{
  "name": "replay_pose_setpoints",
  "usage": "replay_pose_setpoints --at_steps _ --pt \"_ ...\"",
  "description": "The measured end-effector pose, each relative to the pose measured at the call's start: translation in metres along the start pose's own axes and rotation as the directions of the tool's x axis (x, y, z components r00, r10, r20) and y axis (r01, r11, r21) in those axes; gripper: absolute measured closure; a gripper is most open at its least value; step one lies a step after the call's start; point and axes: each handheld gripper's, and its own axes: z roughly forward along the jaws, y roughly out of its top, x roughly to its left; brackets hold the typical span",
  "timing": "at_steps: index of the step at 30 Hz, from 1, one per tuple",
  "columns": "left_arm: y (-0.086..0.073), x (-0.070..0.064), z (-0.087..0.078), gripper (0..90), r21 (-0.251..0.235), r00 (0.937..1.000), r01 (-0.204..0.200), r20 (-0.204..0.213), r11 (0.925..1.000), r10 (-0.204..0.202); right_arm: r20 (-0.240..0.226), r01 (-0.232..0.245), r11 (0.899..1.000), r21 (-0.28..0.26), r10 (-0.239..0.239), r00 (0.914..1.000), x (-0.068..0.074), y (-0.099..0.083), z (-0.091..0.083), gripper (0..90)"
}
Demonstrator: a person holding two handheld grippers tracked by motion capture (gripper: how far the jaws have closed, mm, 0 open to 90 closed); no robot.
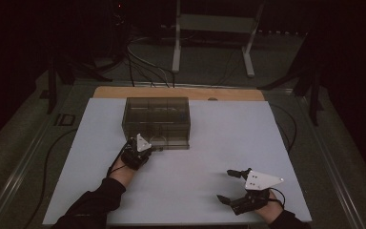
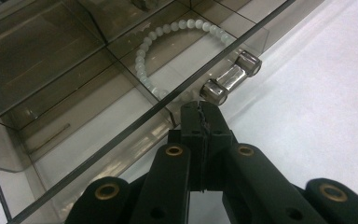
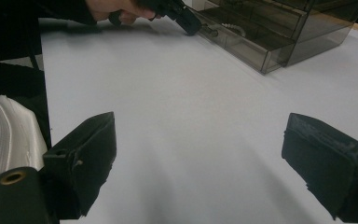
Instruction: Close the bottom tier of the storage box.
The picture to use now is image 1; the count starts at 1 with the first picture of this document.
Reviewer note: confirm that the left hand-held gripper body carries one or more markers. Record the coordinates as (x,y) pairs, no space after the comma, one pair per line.
(136,157)

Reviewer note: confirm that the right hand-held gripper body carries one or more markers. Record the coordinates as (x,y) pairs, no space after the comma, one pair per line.
(259,180)

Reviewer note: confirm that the smoky transparent drawer box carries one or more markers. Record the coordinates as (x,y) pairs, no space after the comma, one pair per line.
(155,114)

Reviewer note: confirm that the person's left hand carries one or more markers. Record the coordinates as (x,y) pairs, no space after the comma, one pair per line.
(122,173)

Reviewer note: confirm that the person's right hand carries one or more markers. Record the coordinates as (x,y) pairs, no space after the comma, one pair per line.
(270,208)

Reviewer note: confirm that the white board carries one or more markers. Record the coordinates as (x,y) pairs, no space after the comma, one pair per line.
(216,159)

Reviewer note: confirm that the black tripod stand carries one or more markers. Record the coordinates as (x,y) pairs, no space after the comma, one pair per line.
(51,86)
(314,98)

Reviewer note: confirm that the white metal stand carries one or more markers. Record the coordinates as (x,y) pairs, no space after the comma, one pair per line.
(177,47)

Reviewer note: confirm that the black rectangular floor frame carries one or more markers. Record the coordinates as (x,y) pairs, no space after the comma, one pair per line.
(57,120)

